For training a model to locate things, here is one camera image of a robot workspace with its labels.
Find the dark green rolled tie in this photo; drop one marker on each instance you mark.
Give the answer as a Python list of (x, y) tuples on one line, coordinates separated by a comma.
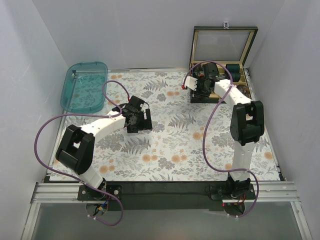
[(233, 68), (236, 76)]

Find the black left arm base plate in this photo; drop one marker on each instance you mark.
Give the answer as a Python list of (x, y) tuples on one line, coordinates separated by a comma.
[(87, 194)]

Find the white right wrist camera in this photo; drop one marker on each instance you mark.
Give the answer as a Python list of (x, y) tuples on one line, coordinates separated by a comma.
[(189, 82)]

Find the brown patterned rolled tie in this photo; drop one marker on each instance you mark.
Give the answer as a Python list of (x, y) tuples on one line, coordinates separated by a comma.
[(244, 90)]

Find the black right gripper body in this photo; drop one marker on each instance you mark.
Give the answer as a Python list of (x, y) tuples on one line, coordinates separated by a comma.
[(200, 83)]

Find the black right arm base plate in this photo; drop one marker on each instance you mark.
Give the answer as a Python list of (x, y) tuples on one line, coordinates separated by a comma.
[(219, 191)]

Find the floral patterned table mat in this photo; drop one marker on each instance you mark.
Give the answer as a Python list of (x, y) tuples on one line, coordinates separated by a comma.
[(188, 141)]

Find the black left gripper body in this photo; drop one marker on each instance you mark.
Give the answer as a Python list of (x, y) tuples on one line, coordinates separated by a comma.
[(146, 120)]

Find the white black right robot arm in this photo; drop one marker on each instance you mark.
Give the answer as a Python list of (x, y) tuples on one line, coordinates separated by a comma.
[(246, 127)]

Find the dark green tie box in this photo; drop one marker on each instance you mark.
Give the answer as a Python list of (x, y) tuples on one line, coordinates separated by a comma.
[(225, 45)]

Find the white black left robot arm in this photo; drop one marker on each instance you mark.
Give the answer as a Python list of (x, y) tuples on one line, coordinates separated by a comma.
[(76, 148)]

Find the aluminium frame rail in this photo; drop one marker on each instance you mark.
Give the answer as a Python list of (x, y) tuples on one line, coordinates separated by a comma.
[(166, 211)]

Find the teal transparent plastic tray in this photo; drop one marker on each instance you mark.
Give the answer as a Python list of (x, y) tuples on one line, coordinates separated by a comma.
[(83, 90)]

